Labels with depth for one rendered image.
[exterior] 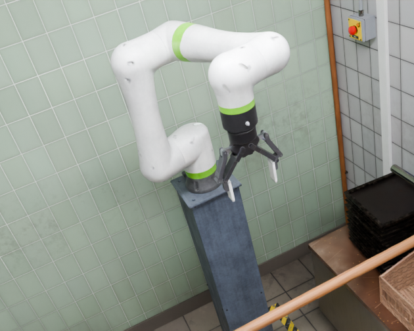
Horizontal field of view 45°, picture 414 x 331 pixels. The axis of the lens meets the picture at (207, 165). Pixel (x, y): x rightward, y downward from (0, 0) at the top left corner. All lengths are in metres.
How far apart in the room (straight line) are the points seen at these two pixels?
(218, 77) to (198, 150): 0.64
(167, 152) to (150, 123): 0.14
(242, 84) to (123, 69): 0.45
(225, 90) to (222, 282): 1.12
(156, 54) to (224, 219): 0.73
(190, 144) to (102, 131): 0.66
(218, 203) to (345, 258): 0.76
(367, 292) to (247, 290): 0.50
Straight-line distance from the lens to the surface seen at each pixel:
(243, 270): 2.14
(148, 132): 1.63
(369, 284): 2.29
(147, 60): 1.51
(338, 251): 2.43
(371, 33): 2.35
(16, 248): 2.55
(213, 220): 1.92
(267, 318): 1.41
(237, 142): 1.27
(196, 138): 1.76
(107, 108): 2.28
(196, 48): 1.45
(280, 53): 1.25
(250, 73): 1.19
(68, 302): 2.80
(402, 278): 2.21
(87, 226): 2.54
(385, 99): 2.43
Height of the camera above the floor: 2.29
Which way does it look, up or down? 32 degrees down
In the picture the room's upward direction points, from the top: 15 degrees counter-clockwise
